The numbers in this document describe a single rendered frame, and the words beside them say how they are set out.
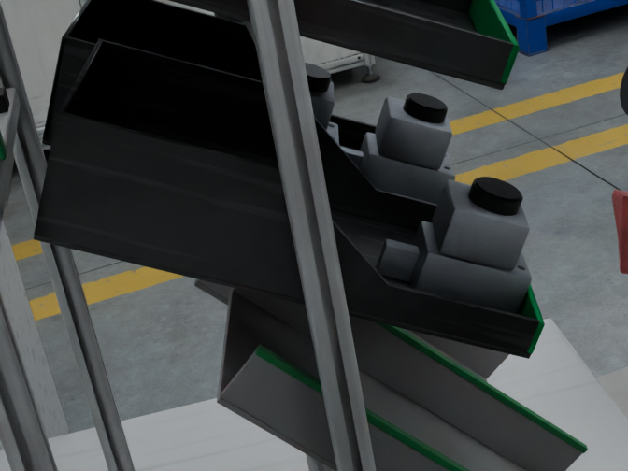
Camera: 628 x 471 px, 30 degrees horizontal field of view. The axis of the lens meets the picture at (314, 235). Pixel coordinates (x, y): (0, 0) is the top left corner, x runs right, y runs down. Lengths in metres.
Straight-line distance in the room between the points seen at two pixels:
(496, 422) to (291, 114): 0.36
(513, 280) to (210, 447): 0.60
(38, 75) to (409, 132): 3.72
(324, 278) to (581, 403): 0.62
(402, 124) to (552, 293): 2.31
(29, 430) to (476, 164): 3.31
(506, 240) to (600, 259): 2.57
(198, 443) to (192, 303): 2.11
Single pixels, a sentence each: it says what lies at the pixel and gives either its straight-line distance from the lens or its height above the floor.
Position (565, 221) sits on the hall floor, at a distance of 3.45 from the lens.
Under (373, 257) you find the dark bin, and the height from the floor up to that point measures 1.23.
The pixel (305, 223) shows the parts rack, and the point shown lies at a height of 1.30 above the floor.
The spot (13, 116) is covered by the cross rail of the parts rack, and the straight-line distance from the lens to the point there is 0.84.
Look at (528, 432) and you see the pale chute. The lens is 0.86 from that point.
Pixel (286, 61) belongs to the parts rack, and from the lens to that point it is 0.56.
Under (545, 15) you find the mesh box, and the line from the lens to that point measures 4.81.
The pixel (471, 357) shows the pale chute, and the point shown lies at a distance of 0.99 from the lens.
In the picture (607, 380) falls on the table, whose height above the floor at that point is 0.86.
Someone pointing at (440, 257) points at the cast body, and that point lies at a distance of 0.67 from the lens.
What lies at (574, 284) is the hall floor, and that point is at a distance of 3.12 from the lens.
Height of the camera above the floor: 1.55
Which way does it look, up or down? 26 degrees down
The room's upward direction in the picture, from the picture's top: 10 degrees counter-clockwise
